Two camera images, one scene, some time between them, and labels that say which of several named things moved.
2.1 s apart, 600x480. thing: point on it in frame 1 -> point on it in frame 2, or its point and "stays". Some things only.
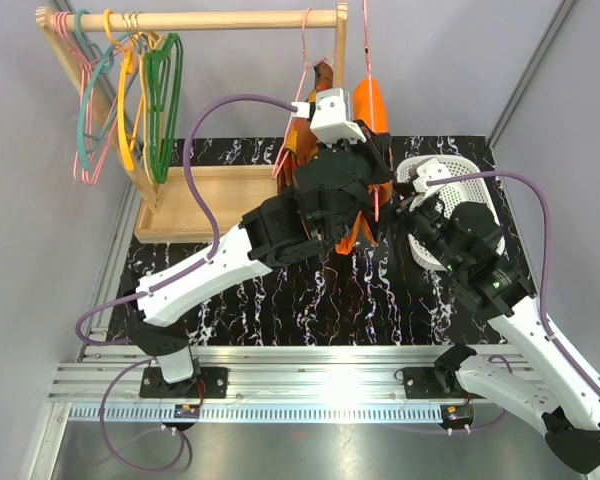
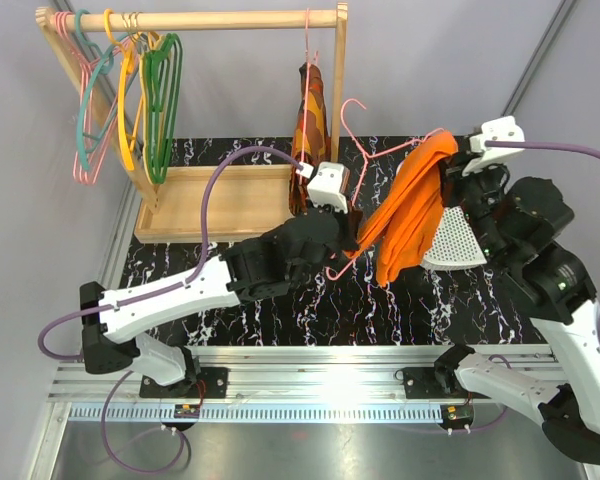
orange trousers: x=370 y=113 -> x=400 y=228
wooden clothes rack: x=163 y=211 stays
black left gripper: x=376 y=151 -> x=349 y=220
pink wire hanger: x=375 y=188 -> x=365 y=158
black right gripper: x=407 y=218 -> x=453 y=182
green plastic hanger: x=166 y=80 stays
